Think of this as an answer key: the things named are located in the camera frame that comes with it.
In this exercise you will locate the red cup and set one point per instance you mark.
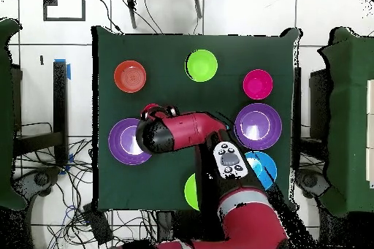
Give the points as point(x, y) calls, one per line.
point(150, 106)

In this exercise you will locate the small green bowl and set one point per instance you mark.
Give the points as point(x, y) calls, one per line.
point(201, 65)

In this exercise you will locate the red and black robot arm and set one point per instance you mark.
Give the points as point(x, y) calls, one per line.
point(190, 127)

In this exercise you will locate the dark green tablecloth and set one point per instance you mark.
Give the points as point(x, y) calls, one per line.
point(175, 91)

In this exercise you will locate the orange bowl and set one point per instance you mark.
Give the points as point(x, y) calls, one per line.
point(130, 76)

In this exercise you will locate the wide purple bowl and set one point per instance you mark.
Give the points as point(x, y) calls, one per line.
point(117, 143)
point(263, 114)

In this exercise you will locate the large green bowl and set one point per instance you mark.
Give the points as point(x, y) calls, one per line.
point(191, 192)

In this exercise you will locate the pink bowl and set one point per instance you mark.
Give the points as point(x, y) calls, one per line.
point(257, 84)

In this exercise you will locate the large blue bowl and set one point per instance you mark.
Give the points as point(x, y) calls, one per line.
point(268, 164)

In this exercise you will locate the blue tape strip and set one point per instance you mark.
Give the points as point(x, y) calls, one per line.
point(70, 158)
point(69, 71)

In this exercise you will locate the black metal stand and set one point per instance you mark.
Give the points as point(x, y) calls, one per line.
point(60, 100)

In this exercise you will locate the black power strip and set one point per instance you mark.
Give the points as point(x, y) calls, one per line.
point(98, 227)

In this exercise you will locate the small black floor marker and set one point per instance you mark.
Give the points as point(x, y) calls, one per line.
point(41, 60)

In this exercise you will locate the black grey machine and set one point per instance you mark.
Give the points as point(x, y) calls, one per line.
point(41, 179)

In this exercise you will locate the green cloth covered table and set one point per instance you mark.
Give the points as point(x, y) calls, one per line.
point(350, 100)
point(5, 114)

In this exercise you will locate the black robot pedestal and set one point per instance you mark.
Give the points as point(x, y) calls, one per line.
point(181, 225)

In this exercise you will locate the black table frame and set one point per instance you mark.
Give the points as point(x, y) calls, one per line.
point(320, 100)

